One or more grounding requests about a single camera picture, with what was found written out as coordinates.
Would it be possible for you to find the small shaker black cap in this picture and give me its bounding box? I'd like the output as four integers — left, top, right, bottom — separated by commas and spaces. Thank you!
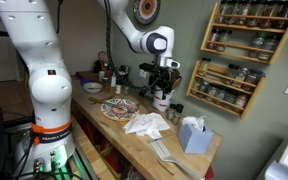
172, 103, 185, 126
166, 103, 178, 121

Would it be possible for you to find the dark label jar black cap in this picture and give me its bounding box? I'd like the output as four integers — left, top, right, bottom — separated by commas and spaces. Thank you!
213, 88, 228, 104

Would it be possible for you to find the white ceramic bowl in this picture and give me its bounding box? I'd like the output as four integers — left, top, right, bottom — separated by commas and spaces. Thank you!
82, 81, 104, 95

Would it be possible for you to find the crumpled white cloth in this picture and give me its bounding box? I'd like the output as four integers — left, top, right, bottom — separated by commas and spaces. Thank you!
122, 112, 171, 140

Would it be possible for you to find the white plastic spatula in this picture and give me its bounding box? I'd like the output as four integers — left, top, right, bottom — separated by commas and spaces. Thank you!
149, 134, 206, 180

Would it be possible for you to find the spice jar green cap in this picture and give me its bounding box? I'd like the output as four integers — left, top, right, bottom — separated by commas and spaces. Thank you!
193, 77, 203, 92

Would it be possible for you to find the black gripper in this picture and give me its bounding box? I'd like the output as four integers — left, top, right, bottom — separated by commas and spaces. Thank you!
139, 65, 177, 101

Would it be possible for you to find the white wall outlet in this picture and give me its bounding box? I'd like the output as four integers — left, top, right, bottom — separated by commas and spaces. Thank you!
139, 68, 148, 80

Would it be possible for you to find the paprika jar blue cap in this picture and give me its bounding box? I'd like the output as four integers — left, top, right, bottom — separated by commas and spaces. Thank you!
242, 69, 264, 93

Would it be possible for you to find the wooden spoon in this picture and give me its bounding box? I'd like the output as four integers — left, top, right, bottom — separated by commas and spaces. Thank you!
170, 68, 183, 91

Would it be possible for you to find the decorative round wall plate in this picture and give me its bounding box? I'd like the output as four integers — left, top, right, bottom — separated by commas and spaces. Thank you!
132, 0, 162, 26

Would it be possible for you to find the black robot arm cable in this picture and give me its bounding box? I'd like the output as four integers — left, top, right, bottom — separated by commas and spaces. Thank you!
102, 0, 132, 84

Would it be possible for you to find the square organics herb jar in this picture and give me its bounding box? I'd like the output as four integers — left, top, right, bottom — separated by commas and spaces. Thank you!
233, 67, 250, 89

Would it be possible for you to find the light blue tissue box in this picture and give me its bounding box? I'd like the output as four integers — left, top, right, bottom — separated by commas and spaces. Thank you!
177, 121, 215, 155

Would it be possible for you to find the blue plastic bowl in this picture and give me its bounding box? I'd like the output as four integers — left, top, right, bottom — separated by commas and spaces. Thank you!
79, 76, 94, 86

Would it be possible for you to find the wooden tray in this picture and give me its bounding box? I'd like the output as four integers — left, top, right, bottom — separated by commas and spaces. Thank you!
75, 70, 100, 81

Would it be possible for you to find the aluminium base frame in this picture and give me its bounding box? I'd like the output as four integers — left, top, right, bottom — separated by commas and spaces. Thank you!
62, 143, 100, 180

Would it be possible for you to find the white red utensil crock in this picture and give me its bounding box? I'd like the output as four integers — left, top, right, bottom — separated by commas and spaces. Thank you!
151, 85, 176, 113

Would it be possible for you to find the yellow spice jar white label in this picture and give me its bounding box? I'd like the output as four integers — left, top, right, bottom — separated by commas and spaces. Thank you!
233, 93, 250, 111

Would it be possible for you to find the dark spice jar silver cap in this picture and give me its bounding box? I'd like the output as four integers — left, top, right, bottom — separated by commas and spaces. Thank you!
198, 80, 210, 95

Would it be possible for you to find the colourful patterned ceramic plate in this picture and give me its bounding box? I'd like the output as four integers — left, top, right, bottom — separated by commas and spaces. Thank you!
100, 98, 141, 122

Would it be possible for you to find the wooden wall spice rack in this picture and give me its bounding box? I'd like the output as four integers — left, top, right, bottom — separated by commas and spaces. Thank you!
185, 59, 267, 120
199, 2, 288, 65

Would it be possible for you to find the white tissue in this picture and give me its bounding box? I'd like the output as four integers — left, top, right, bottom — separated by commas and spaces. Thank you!
181, 115, 207, 133

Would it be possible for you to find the green herb jar black cap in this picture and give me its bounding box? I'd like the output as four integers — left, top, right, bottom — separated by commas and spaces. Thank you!
223, 91, 238, 108
224, 63, 241, 86

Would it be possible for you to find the pale herb glass jar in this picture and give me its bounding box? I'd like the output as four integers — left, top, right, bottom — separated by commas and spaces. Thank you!
198, 57, 212, 78

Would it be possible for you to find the grey label jar black cap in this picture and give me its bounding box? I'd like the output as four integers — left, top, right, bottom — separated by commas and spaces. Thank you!
205, 84, 219, 101

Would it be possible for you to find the steel pepper grinder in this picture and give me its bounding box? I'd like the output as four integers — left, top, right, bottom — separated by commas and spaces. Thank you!
109, 74, 118, 89

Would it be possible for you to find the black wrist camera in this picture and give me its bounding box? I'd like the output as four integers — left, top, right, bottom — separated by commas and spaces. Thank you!
138, 62, 160, 73

